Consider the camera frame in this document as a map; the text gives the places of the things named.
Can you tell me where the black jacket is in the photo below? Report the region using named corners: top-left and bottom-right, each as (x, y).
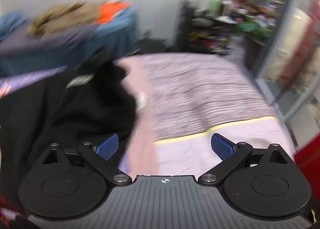
top-left (0, 60), bottom-right (138, 211)

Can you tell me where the tan cloth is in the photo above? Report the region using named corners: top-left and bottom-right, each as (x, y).
top-left (26, 1), bottom-right (107, 37)

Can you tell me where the pink bed sheet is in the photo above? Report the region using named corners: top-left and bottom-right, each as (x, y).
top-left (114, 53), bottom-right (299, 177)

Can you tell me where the blue cloth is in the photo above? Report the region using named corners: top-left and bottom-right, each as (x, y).
top-left (0, 6), bottom-right (138, 77)

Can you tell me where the cluttered black shelf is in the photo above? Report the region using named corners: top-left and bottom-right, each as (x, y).
top-left (174, 0), bottom-right (278, 56)

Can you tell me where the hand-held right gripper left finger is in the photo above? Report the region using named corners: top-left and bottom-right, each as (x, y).
top-left (41, 133), bottom-right (132, 185)

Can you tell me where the glass door frame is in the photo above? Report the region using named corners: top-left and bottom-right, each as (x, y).
top-left (246, 0), bottom-right (320, 126)

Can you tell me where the red box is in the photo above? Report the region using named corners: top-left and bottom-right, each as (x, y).
top-left (293, 129), bottom-right (320, 196)

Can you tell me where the green plant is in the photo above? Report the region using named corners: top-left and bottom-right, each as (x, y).
top-left (234, 20), bottom-right (272, 46)

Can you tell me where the purple patterned cloth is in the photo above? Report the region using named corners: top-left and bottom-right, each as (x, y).
top-left (0, 66), bottom-right (68, 98)

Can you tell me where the orange cloth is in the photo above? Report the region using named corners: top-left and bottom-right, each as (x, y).
top-left (95, 1), bottom-right (132, 25)

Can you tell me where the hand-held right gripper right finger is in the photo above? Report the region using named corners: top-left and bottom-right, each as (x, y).
top-left (198, 133), bottom-right (292, 186)

